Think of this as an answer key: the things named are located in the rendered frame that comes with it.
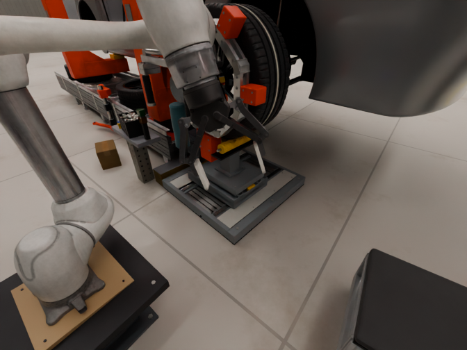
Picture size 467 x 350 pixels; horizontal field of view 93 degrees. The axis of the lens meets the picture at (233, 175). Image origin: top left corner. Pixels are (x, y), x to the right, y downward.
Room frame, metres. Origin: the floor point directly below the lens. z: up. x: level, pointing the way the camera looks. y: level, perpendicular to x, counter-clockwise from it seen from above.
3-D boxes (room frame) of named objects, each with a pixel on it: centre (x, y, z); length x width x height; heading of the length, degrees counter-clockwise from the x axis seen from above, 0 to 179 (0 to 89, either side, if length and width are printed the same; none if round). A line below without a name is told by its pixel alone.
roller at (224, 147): (1.20, -0.01, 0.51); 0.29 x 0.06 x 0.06; 136
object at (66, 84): (3.99, 2.37, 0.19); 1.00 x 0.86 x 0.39; 46
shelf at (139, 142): (1.49, 0.72, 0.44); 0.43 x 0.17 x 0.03; 46
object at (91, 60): (3.19, 1.67, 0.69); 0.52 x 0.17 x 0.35; 136
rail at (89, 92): (2.50, 1.40, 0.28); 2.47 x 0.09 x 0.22; 46
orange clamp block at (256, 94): (0.99, -0.09, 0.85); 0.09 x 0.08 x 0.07; 46
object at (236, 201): (1.35, 0.05, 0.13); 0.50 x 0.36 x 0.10; 46
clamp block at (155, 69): (1.18, 0.41, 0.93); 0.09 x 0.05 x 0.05; 136
